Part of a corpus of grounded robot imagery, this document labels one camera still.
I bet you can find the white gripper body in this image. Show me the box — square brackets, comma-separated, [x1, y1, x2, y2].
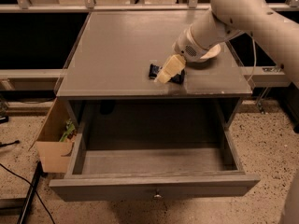
[173, 28, 207, 63]

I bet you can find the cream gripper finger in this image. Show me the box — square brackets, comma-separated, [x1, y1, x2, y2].
[155, 54, 186, 84]

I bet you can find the blue rxbar blueberry wrapper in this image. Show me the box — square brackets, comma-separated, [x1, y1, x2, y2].
[149, 63, 185, 84]

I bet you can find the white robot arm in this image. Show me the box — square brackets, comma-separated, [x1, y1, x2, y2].
[156, 0, 299, 86]

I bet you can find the grey open top drawer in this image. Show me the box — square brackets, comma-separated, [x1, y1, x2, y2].
[50, 101, 260, 202]

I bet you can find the silver drawer knob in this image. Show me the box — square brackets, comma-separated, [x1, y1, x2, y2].
[153, 189, 163, 199]

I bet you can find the white paper bowl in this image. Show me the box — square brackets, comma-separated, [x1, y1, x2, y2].
[199, 44, 221, 63]

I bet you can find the grey wooden cabinet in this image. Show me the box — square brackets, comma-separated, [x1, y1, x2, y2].
[57, 10, 251, 131]

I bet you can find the green snack bag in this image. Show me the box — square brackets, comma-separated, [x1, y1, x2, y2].
[60, 120, 76, 142]

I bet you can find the brown cardboard box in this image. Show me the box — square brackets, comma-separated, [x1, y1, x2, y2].
[28, 98, 77, 175]

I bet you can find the black metal floor bar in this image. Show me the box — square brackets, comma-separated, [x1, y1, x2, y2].
[17, 161, 42, 224]

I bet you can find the white cable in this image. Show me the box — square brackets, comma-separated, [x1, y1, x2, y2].
[247, 31, 258, 83]

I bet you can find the black floor cable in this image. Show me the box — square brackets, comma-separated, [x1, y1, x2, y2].
[0, 162, 56, 224]

